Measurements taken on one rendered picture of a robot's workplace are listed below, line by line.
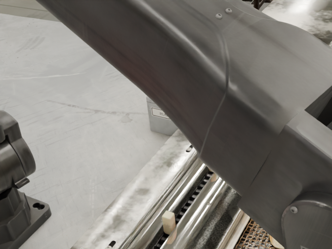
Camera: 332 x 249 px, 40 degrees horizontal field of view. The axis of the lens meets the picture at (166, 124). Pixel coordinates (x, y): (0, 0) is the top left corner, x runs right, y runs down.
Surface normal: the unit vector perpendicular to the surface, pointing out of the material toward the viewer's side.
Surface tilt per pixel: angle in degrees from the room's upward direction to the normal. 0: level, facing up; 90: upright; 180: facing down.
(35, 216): 0
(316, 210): 90
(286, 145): 90
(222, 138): 87
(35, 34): 0
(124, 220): 0
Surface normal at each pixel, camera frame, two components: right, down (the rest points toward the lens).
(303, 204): -0.68, 0.47
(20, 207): -0.09, -0.82
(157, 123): -0.50, 0.53
